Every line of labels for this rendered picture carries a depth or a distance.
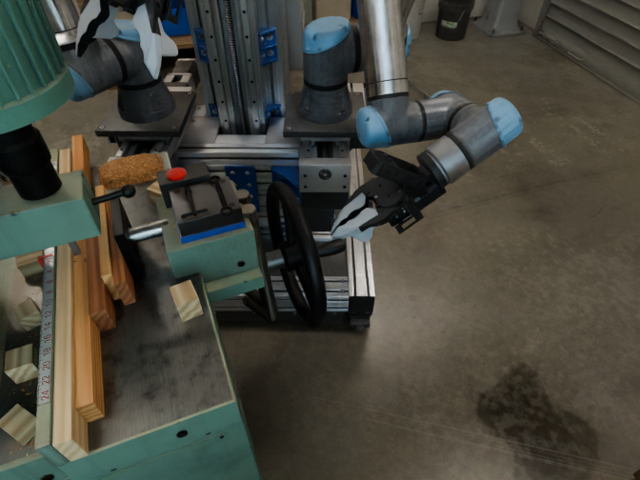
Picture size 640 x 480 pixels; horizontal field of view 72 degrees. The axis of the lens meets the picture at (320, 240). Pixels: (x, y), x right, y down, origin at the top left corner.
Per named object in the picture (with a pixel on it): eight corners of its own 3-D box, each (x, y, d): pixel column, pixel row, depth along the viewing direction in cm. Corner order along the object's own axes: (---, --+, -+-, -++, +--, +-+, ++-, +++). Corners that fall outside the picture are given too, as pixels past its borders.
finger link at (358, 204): (342, 249, 81) (384, 219, 80) (328, 232, 77) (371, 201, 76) (335, 237, 83) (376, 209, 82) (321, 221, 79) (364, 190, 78)
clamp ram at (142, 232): (180, 264, 71) (166, 223, 65) (131, 277, 69) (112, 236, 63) (171, 228, 77) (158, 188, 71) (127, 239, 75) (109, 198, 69)
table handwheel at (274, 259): (273, 189, 100) (308, 311, 101) (184, 210, 94) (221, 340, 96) (303, 165, 72) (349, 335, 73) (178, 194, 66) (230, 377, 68)
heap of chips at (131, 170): (166, 176, 88) (163, 165, 86) (100, 191, 85) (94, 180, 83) (160, 154, 94) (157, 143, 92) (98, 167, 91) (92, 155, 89)
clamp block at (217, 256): (260, 270, 75) (254, 231, 69) (180, 292, 72) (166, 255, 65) (238, 215, 85) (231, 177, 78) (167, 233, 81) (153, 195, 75)
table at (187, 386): (309, 397, 62) (308, 376, 58) (76, 487, 54) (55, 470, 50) (215, 163, 102) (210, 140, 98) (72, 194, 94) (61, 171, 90)
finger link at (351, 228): (350, 260, 79) (391, 230, 78) (335, 245, 75) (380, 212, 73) (342, 249, 81) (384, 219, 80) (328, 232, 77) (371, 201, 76)
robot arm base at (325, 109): (299, 96, 129) (298, 63, 122) (350, 97, 128) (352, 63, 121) (296, 124, 118) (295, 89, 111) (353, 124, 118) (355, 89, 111)
